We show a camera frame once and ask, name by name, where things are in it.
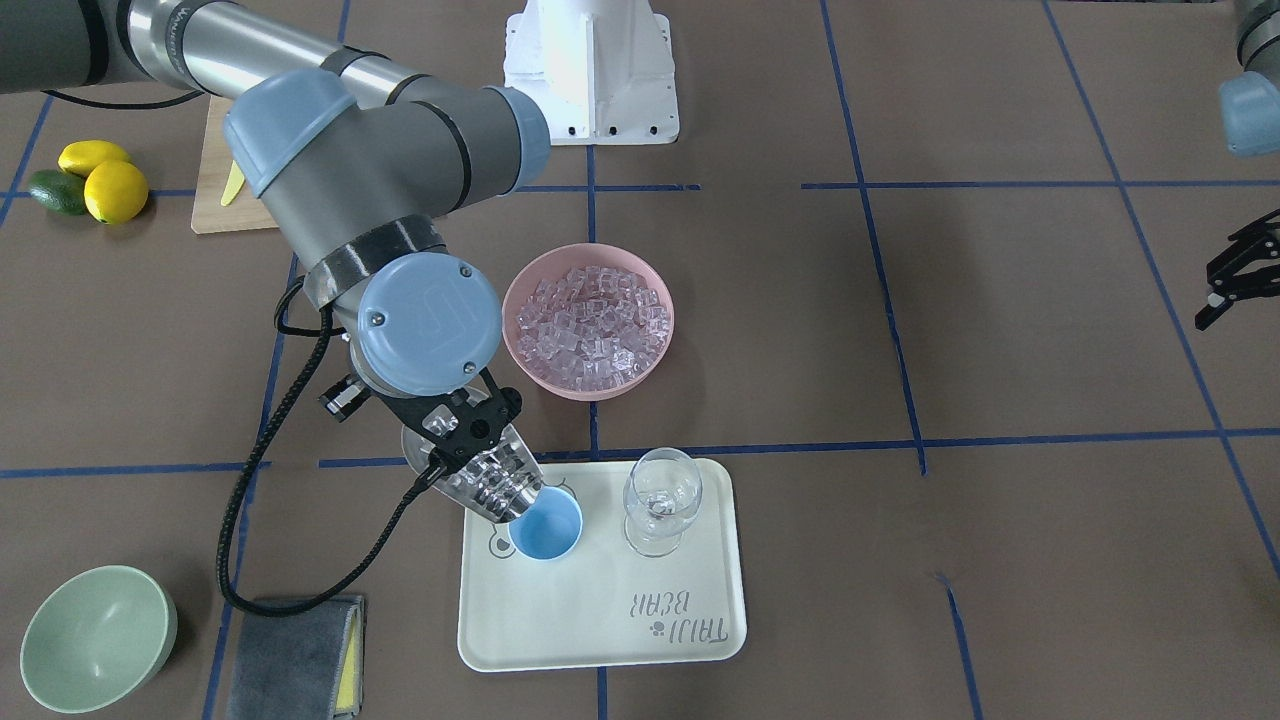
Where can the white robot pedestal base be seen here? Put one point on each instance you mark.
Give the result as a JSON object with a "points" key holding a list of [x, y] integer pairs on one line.
{"points": [[602, 72]]}

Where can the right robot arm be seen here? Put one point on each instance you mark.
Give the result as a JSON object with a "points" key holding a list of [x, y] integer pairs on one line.
{"points": [[113, 350]]}

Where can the yellow lemon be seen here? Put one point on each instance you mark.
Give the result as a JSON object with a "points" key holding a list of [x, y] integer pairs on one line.
{"points": [[80, 158], [115, 192]]}

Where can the pile of clear ice cubes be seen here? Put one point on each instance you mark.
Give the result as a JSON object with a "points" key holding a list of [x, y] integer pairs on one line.
{"points": [[590, 329]]}

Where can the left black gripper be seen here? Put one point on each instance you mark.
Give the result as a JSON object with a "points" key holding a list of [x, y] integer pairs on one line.
{"points": [[1240, 267]]}

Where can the yellow lemon lower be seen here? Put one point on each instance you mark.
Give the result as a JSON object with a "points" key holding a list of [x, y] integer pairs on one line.
{"points": [[115, 192]]}

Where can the green bowl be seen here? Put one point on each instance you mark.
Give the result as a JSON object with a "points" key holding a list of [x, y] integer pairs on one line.
{"points": [[96, 639]]}

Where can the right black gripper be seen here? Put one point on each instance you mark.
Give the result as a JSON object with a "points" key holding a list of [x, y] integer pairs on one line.
{"points": [[470, 427]]}

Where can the grey yellow cloth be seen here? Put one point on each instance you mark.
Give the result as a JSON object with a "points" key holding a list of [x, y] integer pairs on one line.
{"points": [[306, 666]]}

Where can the yellow plastic knife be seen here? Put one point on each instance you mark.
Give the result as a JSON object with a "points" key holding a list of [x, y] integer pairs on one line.
{"points": [[233, 186]]}

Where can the clear wine glass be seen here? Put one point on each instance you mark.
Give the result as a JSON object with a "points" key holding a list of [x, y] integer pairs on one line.
{"points": [[662, 498]]}

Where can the stainless steel ice scoop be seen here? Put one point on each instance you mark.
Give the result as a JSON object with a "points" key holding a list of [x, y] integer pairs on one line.
{"points": [[500, 485]]}

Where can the yellow lemon upper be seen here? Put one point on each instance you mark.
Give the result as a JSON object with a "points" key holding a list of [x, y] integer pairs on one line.
{"points": [[80, 158]]}

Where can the cream bear tray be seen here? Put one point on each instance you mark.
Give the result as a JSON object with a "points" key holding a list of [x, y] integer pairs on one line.
{"points": [[603, 604]]}

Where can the pink bowl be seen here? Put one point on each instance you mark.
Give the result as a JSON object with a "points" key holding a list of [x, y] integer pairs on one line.
{"points": [[554, 263]]}

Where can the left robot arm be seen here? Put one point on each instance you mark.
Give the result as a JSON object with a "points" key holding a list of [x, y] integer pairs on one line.
{"points": [[1249, 104]]}

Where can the blue cup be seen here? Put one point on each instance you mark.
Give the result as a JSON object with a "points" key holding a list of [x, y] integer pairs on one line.
{"points": [[550, 528]]}

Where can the wooden cutting board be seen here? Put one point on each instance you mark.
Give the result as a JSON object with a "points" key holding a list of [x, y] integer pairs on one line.
{"points": [[209, 216]]}

